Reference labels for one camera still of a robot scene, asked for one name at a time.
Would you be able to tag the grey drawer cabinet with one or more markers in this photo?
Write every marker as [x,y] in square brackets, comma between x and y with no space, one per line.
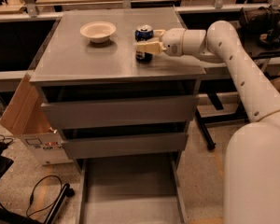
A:
[73,69]

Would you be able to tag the black side table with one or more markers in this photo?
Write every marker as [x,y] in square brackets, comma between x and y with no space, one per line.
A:
[214,125]

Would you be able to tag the white paper bowl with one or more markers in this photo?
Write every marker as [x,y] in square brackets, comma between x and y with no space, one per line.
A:
[98,31]

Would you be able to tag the brown cardboard box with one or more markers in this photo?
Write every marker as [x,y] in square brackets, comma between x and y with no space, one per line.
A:
[25,119]

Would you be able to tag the black stand leg left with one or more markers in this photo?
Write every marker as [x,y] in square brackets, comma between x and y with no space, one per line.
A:
[7,217]

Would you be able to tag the grey top drawer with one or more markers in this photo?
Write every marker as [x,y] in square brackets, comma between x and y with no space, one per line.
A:
[121,112]

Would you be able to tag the grey middle drawer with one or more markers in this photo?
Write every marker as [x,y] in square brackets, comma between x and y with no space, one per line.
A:
[125,145]

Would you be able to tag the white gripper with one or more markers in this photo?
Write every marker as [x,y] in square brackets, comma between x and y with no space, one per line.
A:
[174,42]

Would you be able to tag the dark headset on table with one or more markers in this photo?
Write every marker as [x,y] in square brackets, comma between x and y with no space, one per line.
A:
[263,22]

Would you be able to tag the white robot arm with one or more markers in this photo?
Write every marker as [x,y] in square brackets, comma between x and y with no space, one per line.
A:
[252,159]

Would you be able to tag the blue pepsi can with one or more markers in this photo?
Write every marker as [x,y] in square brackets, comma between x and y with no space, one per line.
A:
[142,34]

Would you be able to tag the grey open bottom drawer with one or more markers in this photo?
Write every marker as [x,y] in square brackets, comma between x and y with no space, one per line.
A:
[138,189]

